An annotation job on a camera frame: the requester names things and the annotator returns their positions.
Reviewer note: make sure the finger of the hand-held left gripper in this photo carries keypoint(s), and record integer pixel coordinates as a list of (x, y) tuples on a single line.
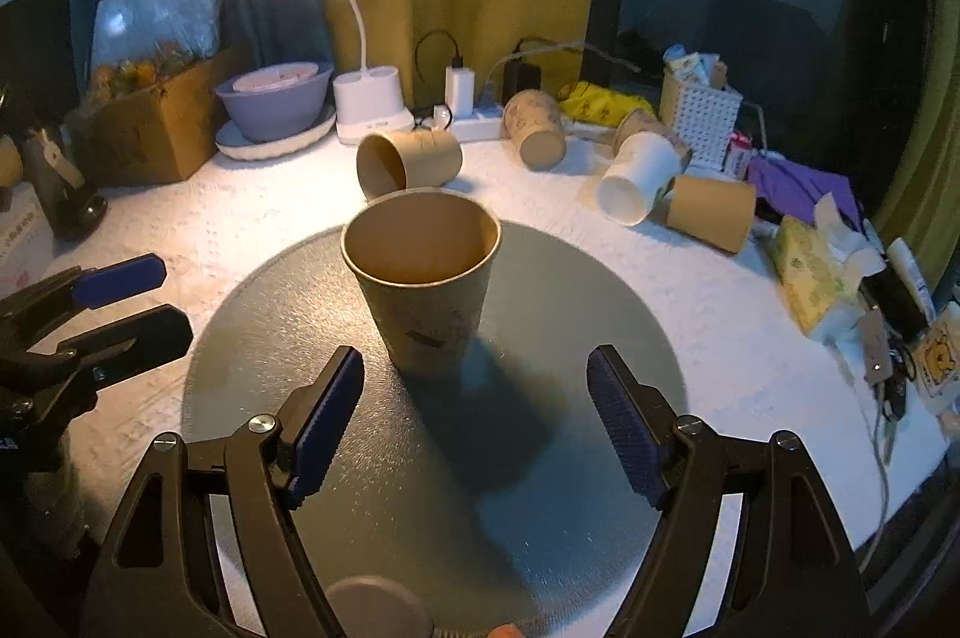
[(142, 338), (120, 280)]

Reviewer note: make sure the white perforated basket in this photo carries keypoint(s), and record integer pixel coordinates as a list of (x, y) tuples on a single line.
[(697, 117)]

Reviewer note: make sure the small pink white packet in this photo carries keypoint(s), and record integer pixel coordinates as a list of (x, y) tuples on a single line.
[(739, 152)]

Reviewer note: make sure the yellow tissue pack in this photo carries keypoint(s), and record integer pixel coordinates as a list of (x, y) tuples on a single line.
[(810, 271)]

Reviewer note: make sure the white desk lamp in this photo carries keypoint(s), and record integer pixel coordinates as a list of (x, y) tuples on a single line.
[(371, 106)]

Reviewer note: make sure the clear plastic bag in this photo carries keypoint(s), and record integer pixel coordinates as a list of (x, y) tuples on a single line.
[(157, 16)]

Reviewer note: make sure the white power strip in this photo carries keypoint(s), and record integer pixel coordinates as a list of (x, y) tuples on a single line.
[(480, 126)]

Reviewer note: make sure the cardboard box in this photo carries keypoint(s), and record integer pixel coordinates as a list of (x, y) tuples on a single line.
[(157, 136)]

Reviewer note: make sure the plain brown paper cup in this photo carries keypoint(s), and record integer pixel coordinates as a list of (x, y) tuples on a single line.
[(712, 211), (427, 158)]

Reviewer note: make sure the white charger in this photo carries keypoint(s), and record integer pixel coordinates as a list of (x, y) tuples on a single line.
[(459, 91)]

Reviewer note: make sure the white tube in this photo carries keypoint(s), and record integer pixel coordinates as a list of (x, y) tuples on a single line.
[(911, 278)]

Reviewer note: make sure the round grey mat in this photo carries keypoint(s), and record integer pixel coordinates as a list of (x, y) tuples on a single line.
[(525, 495)]

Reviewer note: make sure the purple cloth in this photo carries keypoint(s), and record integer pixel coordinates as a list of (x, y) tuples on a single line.
[(802, 184)]

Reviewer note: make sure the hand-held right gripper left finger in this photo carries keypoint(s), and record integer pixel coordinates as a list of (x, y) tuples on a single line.
[(330, 420)]

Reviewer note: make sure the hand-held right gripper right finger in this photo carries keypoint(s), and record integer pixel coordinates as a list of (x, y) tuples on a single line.
[(622, 420)]

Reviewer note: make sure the yellow snack packet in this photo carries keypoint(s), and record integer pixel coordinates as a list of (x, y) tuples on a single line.
[(600, 102)]

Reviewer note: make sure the white paper cup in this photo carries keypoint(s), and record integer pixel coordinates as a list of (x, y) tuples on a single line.
[(637, 173)]

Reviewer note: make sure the bunch of keys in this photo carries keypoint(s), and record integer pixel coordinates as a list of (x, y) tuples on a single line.
[(889, 376)]

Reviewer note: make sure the white plate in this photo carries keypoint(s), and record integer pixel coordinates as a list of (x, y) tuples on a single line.
[(247, 149)]

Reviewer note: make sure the black tool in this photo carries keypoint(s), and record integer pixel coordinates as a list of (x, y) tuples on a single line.
[(56, 188)]

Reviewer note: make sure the purple bowl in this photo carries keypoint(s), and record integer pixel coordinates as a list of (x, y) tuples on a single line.
[(270, 113)]

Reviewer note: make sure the brown printed paper cup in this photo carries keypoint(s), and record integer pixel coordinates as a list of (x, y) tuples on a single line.
[(420, 323), (637, 122), (532, 128)]

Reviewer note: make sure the pink lid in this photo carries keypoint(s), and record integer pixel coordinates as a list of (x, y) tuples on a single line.
[(274, 76)]

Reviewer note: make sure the black charger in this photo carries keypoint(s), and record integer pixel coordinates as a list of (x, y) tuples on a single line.
[(521, 77)]

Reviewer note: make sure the yellow bear card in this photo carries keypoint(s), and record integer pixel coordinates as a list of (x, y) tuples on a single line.
[(937, 361)]

